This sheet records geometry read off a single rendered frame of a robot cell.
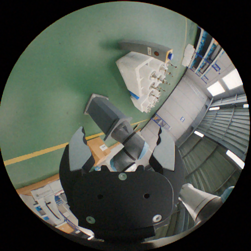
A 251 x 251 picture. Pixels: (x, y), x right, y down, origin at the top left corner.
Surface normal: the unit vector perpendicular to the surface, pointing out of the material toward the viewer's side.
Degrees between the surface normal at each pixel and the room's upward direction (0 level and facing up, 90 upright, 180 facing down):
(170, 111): 90
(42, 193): 90
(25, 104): 0
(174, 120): 90
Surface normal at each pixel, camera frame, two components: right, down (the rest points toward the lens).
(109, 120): -0.46, 0.14
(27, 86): 0.70, 0.67
